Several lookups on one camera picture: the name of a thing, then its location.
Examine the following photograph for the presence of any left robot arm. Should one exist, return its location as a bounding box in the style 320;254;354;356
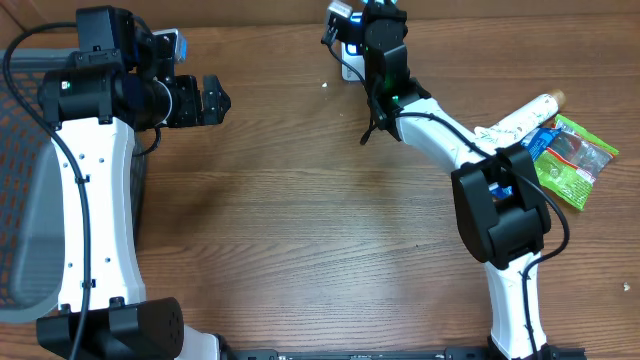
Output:
37;6;231;359

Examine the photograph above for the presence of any teal tissue pack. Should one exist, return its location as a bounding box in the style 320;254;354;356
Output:
361;0;398;5

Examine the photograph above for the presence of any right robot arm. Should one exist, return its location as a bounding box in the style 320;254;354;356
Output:
356;1;551;359

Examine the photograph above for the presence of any blue snack bar wrapper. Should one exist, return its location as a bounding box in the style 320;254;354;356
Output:
490;128;561;200

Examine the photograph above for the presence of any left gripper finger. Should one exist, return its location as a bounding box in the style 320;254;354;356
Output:
202;75;231;106
202;103;231;125

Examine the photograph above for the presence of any white tube gold cap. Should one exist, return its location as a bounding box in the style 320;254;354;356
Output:
474;89;567;148

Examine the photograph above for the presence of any green snack bag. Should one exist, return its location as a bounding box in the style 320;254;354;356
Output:
534;114;619;211

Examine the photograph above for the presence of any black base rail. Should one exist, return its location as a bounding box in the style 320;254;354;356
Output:
214;344;587;360

